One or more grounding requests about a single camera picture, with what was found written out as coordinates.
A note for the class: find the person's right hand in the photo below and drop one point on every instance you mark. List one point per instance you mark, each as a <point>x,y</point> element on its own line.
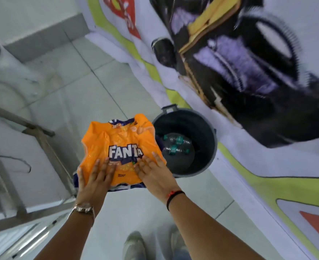
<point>155,181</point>

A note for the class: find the person's left hand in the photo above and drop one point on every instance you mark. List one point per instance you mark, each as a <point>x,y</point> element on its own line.
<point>94,186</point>

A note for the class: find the person's left fingers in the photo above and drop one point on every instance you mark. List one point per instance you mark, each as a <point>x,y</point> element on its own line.
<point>101,168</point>

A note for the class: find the person's right thumb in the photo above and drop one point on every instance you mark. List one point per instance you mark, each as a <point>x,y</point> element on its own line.
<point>138,170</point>

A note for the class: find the orange plastic wrapper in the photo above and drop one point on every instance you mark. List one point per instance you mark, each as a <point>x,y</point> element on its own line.
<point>121,143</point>

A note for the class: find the person's left forearm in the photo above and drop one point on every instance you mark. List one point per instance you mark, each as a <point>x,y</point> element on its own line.
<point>70,235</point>

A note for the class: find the person's right forearm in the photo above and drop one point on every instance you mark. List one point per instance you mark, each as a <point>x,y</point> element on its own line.
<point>205,230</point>

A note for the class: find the red wrist thread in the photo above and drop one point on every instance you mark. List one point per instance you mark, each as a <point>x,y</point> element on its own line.
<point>170,193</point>

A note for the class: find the silver wristwatch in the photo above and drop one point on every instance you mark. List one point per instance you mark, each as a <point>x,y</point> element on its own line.
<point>83,208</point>

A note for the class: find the cluster of green-capped plastic bottles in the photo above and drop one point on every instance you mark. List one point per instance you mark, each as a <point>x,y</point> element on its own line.
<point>177,148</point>

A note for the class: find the black wrist band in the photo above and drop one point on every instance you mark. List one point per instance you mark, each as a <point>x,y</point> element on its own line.
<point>173,198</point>

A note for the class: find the dark grey plastic bin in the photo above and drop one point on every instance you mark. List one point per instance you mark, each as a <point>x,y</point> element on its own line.
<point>200,127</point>

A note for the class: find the person's left grey shoe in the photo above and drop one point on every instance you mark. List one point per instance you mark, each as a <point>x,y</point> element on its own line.
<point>134,247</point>

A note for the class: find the person's grey shoe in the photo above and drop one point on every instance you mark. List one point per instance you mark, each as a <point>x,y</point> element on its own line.
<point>179,245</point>
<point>134,247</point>

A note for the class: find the person's right grey shoe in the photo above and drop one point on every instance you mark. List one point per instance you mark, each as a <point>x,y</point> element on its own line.
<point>179,245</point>

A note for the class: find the large printed banner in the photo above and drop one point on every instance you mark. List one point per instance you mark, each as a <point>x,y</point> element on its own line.
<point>257,78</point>

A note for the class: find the metal table frame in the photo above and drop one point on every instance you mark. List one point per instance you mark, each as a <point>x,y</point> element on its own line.
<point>44,143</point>

